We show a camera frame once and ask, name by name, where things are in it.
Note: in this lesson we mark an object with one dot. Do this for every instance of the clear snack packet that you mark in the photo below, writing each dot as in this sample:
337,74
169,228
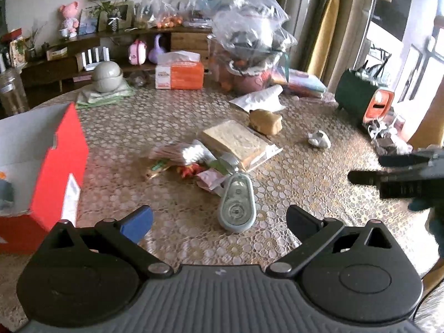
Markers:
182,152

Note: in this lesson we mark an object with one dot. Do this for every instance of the large clear plastic bag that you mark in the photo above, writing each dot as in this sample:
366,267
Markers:
249,31

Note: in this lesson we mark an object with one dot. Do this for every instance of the red cardboard box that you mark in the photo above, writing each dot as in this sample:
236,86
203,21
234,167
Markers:
66,166

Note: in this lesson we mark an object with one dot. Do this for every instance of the yellow curtain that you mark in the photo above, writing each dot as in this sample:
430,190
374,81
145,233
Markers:
329,24

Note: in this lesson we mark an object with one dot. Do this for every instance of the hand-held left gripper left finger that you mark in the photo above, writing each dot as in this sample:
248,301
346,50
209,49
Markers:
137,223

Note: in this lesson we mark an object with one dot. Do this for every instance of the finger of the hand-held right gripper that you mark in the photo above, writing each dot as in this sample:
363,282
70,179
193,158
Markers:
399,160
374,177

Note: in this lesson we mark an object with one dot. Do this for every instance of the bag of oranges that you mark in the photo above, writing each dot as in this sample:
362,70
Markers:
163,15

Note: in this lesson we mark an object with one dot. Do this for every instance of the small glass bowl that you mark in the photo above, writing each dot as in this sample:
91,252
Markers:
137,78

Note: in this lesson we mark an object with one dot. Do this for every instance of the thin clear plastic bag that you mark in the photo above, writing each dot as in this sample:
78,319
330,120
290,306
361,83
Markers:
199,1

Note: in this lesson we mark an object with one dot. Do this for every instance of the pink pot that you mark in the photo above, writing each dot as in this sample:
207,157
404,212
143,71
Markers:
248,79

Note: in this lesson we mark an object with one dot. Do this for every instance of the crumpled white paper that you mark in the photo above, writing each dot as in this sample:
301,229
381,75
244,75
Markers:
319,139

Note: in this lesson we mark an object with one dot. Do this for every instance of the folded colourful cloths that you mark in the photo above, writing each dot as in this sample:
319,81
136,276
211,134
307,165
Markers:
307,83

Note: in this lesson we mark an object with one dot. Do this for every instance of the red yellow small wrapper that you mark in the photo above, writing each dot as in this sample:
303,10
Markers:
189,171

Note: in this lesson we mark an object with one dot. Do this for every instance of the green folded cloth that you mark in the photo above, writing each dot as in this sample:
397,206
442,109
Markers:
104,96

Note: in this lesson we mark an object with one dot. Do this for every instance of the wooden cabinet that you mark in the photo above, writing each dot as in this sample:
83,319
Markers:
189,41

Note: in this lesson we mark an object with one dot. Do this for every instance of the pink pig doll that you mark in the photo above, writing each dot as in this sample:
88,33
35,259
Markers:
69,17

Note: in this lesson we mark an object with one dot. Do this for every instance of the glass jar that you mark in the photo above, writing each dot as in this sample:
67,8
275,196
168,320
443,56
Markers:
12,88

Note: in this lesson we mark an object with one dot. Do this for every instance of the wooden photo frame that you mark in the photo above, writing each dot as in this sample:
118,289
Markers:
116,15

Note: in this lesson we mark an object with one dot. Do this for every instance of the grey green stacked bowls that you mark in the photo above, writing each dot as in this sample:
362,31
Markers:
107,75

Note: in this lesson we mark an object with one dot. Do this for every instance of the floral bag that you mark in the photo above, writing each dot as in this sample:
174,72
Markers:
18,53

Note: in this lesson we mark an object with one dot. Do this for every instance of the purple goose vase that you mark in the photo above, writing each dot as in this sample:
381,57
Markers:
156,51

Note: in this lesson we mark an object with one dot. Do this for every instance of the grey correction tape dispenser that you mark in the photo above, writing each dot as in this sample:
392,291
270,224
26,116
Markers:
237,203

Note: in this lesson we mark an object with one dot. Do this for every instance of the green small wrapper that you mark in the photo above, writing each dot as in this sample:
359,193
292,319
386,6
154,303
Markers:
159,166

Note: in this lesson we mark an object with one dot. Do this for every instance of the pink wrapper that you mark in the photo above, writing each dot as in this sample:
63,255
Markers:
210,179

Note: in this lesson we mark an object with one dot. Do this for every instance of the orange tissue pack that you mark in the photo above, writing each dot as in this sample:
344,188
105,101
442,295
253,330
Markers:
180,74

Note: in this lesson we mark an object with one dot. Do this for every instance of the small picture frame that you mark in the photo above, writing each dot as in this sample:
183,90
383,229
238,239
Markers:
88,22

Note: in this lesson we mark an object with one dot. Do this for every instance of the bagged sliced bread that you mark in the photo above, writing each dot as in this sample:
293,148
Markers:
239,144

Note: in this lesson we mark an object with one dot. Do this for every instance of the brown bread bun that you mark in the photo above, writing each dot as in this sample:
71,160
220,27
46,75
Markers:
266,121

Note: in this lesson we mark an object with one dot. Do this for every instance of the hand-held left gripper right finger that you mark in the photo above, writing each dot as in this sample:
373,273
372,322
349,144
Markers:
300,222

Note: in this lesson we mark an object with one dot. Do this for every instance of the white router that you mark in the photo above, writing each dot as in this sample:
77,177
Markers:
93,57

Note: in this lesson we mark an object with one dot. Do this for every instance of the small cardboard box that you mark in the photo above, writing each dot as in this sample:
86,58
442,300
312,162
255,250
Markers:
57,53

